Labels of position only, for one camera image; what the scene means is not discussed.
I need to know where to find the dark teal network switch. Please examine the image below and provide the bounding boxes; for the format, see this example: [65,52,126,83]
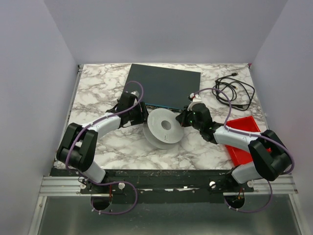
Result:
[123,64,201,112]

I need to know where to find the grey cable spool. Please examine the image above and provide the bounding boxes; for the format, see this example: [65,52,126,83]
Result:
[143,108,184,149]

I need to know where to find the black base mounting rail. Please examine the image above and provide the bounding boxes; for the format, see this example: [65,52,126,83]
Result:
[50,167,255,205]

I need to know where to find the black usb cable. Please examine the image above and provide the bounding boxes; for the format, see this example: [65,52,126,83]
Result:
[211,72,255,112]

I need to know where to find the red plastic bin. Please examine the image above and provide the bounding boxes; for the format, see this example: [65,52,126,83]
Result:
[226,116,260,166]

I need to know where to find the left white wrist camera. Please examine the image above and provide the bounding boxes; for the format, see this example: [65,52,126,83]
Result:
[131,91,140,100]

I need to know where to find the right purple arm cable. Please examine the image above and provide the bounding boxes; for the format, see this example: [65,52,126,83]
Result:
[193,87,295,213]

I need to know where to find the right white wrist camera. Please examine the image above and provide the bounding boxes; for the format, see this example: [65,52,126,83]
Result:
[187,93,202,111]

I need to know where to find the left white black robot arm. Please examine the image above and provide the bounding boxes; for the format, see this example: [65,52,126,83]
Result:
[56,92,148,183]

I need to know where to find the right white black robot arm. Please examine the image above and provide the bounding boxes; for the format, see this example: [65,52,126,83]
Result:
[176,103,293,184]

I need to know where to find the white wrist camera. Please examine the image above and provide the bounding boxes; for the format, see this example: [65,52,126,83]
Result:
[131,91,140,100]
[187,93,202,111]

